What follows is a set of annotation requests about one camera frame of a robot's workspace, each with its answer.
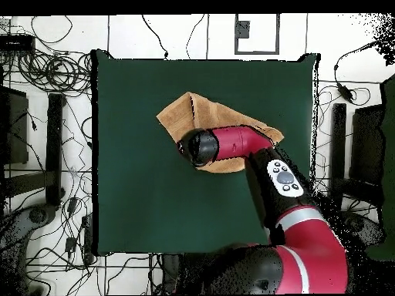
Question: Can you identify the black stand behind table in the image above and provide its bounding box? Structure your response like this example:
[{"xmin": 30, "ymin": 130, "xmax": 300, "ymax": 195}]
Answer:
[{"xmin": 160, "ymin": 254, "xmax": 186, "ymax": 295}]

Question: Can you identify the black cable with adapter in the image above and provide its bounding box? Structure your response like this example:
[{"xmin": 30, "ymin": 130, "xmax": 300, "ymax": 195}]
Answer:
[{"xmin": 333, "ymin": 39, "xmax": 383, "ymax": 104}]

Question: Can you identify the black cable coil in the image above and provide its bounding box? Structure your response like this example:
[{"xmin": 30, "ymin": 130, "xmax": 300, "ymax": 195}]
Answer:
[{"xmin": 16, "ymin": 50, "xmax": 93, "ymax": 93}]

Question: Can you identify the black T-shaped stand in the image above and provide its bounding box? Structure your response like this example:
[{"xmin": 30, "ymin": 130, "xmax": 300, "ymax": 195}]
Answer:
[
  {"xmin": 2, "ymin": 92, "xmax": 66, "ymax": 207},
  {"xmin": 328, "ymin": 103, "xmax": 383, "ymax": 212}
]

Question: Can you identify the dark tripod base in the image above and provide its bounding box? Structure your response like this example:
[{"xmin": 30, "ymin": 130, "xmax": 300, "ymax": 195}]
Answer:
[
  {"xmin": 342, "ymin": 210, "xmax": 385, "ymax": 247},
  {"xmin": 0, "ymin": 204, "xmax": 58, "ymax": 247}
]

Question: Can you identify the tan terry towel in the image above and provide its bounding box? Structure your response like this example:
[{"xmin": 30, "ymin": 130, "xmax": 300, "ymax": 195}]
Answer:
[{"xmin": 156, "ymin": 91, "xmax": 285, "ymax": 174}]

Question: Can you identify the black cable with plug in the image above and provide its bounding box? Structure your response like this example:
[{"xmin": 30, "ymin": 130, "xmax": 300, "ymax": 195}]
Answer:
[{"xmin": 141, "ymin": 14, "xmax": 169, "ymax": 59}]

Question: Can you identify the black electronics box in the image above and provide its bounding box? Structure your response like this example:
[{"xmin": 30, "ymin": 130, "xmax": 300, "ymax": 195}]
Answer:
[{"xmin": 0, "ymin": 34, "xmax": 36, "ymax": 52}]

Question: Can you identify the dark green table cloth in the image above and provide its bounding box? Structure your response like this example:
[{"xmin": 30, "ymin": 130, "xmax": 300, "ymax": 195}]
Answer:
[{"xmin": 91, "ymin": 49, "xmax": 320, "ymax": 257}]

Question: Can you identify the dark green fabric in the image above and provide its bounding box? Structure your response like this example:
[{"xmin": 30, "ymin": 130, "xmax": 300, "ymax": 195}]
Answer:
[{"xmin": 363, "ymin": 73, "xmax": 395, "ymax": 263}]

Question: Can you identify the small grey box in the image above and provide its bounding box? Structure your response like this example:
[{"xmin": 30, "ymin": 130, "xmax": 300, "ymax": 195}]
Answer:
[{"xmin": 236, "ymin": 20, "xmax": 250, "ymax": 39}]

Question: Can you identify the black flat panel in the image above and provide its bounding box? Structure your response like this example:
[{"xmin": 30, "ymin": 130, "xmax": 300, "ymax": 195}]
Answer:
[
  {"xmin": 349, "ymin": 104, "xmax": 385, "ymax": 186},
  {"xmin": 0, "ymin": 86, "xmax": 29, "ymax": 166}
]

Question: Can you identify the grey rectangular frame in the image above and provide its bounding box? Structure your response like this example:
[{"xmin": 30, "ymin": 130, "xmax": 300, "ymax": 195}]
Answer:
[{"xmin": 234, "ymin": 13, "xmax": 281, "ymax": 56}]

